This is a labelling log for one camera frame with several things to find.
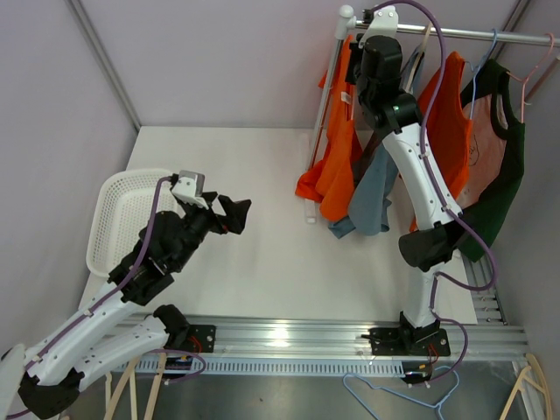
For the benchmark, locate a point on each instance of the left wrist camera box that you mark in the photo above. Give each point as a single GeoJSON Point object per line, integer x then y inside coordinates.
{"type": "Point", "coordinates": [189, 189]}

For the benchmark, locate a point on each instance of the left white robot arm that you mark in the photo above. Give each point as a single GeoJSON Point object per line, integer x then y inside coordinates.
{"type": "Point", "coordinates": [64, 364]}

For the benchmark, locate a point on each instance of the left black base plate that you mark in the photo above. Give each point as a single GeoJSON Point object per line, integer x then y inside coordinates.
{"type": "Point", "coordinates": [195, 339]}

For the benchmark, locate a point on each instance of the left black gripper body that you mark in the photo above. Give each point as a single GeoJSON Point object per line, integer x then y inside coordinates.
{"type": "Point", "coordinates": [199, 221]}

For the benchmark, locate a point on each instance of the blue grey t shirt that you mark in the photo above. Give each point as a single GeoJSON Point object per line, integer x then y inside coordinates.
{"type": "Point", "coordinates": [369, 197]}

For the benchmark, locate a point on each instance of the orange t shirt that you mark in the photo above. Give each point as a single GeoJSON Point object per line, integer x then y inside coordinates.
{"type": "Point", "coordinates": [330, 182]}
{"type": "Point", "coordinates": [448, 129]}

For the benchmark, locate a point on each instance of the blue wire hanger on floor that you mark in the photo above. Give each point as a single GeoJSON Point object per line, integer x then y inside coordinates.
{"type": "Point", "coordinates": [436, 407]}

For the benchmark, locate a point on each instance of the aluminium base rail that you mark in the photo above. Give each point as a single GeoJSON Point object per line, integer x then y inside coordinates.
{"type": "Point", "coordinates": [277, 317]}

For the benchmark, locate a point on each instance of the metal clothes rack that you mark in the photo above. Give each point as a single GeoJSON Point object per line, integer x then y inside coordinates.
{"type": "Point", "coordinates": [347, 21]}

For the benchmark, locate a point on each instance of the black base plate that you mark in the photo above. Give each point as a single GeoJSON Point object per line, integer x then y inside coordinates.
{"type": "Point", "coordinates": [387, 341]}
{"type": "Point", "coordinates": [195, 339]}

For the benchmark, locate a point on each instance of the wooden hanger on rail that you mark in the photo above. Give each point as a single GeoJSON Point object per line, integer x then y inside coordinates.
{"type": "Point", "coordinates": [420, 49]}

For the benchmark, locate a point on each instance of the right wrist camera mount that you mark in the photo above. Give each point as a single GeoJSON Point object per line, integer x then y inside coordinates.
{"type": "Point", "coordinates": [382, 22]}

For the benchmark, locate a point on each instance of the green and pink shirt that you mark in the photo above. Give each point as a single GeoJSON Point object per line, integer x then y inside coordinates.
{"type": "Point", "coordinates": [496, 151]}

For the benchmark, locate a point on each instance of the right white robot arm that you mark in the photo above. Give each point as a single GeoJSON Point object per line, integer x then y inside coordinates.
{"type": "Point", "coordinates": [431, 246]}

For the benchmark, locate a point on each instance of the wooden hanger bottom right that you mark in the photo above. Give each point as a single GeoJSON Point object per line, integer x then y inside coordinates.
{"type": "Point", "coordinates": [530, 392]}

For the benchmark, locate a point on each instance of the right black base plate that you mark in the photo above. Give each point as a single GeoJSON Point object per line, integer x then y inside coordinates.
{"type": "Point", "coordinates": [387, 341]}

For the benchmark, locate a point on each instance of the blue wire hanger on rail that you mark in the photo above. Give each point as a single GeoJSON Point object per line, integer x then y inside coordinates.
{"type": "Point", "coordinates": [481, 65]}

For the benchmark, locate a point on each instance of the wooden hangers bottom left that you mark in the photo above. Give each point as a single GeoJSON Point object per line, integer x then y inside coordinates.
{"type": "Point", "coordinates": [128, 381]}

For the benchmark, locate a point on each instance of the white plastic laundry basket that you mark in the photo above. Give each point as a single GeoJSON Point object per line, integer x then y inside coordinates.
{"type": "Point", "coordinates": [122, 210]}

